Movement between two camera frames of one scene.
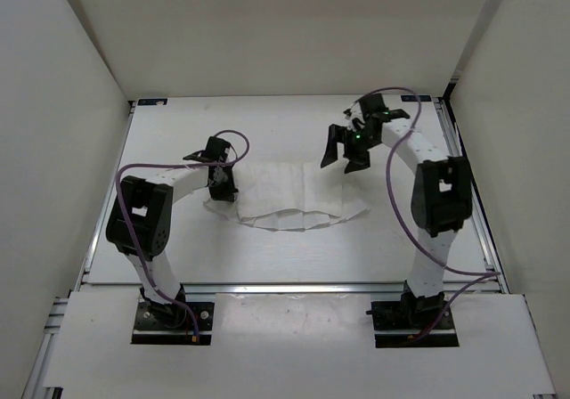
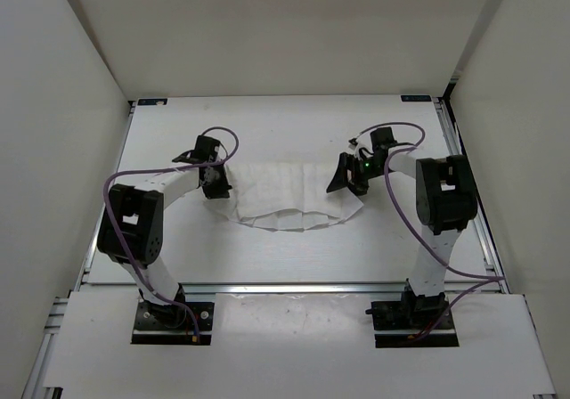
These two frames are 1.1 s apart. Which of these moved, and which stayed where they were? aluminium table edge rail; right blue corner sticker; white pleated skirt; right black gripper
Moved: right black gripper
Stayed: aluminium table edge rail; white pleated skirt; right blue corner sticker
